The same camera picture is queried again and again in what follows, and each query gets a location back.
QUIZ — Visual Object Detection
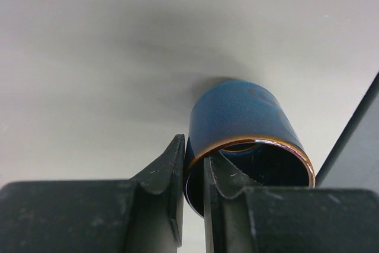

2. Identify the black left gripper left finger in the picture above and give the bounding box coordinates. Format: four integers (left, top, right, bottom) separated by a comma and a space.
1, 134, 185, 252

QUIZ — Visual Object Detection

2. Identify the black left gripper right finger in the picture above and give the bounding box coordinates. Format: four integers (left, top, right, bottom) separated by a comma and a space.
204, 156, 378, 252

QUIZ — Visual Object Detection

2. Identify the dark blue mug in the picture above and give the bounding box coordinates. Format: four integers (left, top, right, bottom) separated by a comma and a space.
184, 79, 316, 216

